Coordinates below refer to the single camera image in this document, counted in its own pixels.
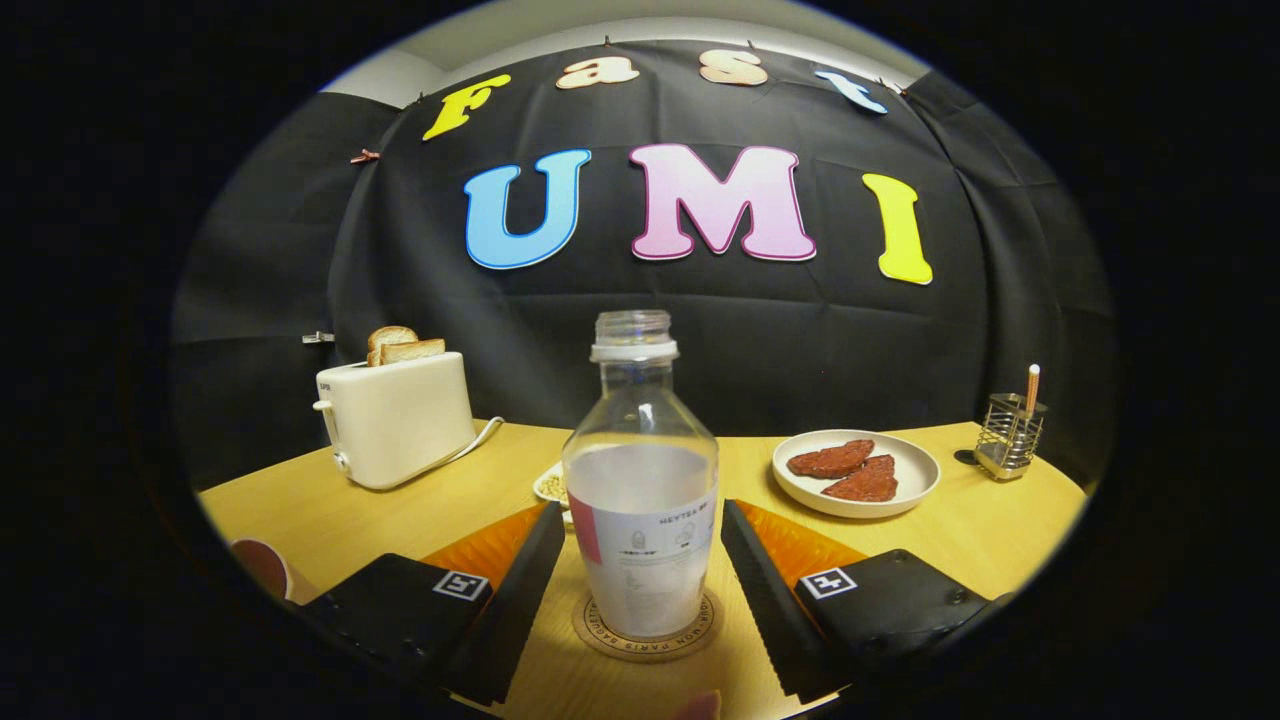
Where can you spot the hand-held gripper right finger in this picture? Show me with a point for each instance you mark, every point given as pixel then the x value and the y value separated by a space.
pixel 765 600

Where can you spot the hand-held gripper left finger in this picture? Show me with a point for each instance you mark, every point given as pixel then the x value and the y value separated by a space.
pixel 515 610

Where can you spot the round wooden coaster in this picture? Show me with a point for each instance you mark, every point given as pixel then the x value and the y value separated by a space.
pixel 600 640

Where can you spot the clear juice bottle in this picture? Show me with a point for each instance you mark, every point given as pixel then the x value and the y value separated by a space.
pixel 640 540

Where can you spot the white divided seed dish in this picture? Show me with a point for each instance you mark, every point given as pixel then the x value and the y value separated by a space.
pixel 552 488

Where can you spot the wooden table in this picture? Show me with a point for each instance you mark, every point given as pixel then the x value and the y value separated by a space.
pixel 400 515

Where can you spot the red meat piece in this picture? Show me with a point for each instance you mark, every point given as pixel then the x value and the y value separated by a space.
pixel 830 459
pixel 865 483

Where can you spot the white plate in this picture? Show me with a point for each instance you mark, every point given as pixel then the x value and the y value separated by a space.
pixel 910 475

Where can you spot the cream toaster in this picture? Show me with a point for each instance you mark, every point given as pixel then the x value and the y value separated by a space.
pixel 400 420

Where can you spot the toast slice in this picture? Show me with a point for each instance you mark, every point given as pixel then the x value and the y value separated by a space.
pixel 415 351
pixel 390 336

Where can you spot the silver clip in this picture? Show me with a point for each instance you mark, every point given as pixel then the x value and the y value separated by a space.
pixel 318 337

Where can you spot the wooden stick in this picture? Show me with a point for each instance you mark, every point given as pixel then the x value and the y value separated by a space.
pixel 1033 385

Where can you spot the red clip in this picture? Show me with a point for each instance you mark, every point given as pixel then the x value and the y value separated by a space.
pixel 365 156

